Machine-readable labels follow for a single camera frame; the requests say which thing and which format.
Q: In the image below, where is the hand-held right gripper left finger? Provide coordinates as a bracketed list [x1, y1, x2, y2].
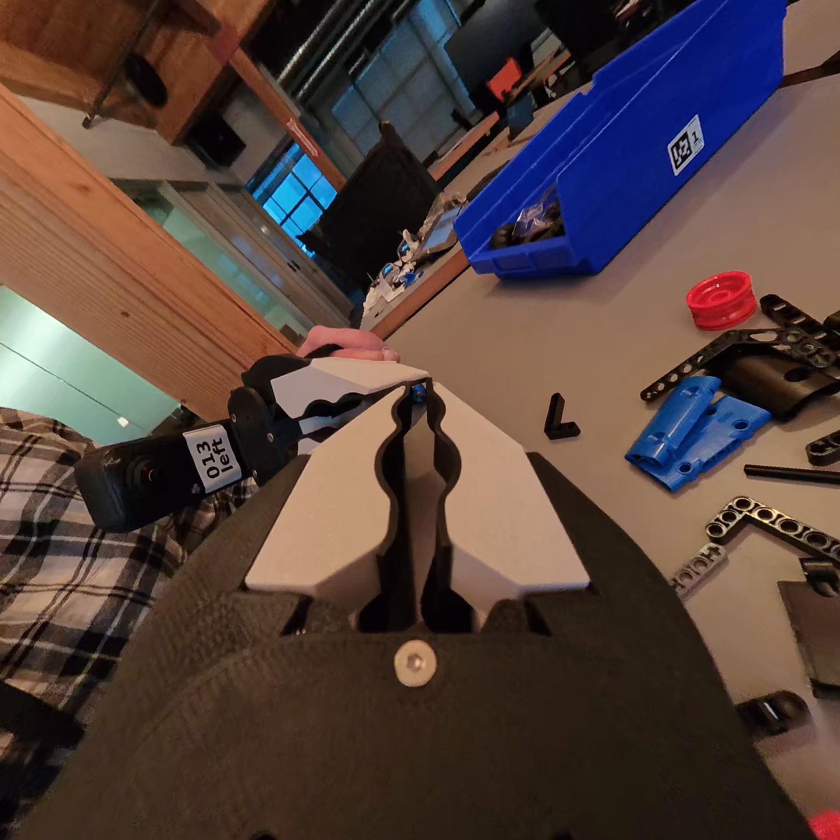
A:
[243, 385, 411, 634]

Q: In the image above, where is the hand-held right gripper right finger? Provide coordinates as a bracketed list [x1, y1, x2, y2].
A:
[419, 381, 591, 634]

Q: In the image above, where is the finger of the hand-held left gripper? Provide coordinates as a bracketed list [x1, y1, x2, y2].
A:
[269, 356, 434, 420]
[297, 402, 371, 455]

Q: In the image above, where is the straight black beam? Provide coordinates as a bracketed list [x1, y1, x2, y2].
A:
[734, 689, 812, 743]

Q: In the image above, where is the person's left forearm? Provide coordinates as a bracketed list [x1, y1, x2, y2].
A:
[0, 407, 260, 742]

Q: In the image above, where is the grey desk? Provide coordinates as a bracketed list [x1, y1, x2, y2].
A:
[360, 0, 840, 840]

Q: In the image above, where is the person's left hand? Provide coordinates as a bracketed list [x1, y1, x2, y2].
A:
[295, 326, 401, 364]

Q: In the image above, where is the small black angled piece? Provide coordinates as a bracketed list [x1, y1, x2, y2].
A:
[542, 392, 582, 441]

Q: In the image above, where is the tablet device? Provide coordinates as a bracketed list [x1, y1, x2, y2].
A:
[419, 210, 462, 255]

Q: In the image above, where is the small thin grey beam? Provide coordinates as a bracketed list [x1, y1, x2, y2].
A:
[670, 542, 728, 600]

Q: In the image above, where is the crinkled clear bag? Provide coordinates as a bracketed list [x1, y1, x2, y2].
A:
[512, 187, 565, 240]

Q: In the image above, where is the black L-shaped beam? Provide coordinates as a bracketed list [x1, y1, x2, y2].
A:
[705, 496, 840, 567]

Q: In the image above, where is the long black axle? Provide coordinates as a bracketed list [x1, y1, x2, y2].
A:
[743, 463, 840, 487]

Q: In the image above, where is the black curved toy shell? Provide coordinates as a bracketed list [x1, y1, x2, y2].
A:
[718, 354, 832, 421]

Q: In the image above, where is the black rectangular panel piece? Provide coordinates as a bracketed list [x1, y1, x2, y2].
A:
[777, 558, 840, 697]

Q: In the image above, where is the blue plastic bin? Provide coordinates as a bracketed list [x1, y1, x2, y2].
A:
[453, 0, 788, 280]

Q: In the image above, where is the wooden post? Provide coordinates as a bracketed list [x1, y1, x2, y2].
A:
[0, 85, 296, 421]

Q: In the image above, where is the black beam frame assembly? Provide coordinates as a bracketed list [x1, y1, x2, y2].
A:
[640, 293, 840, 468]

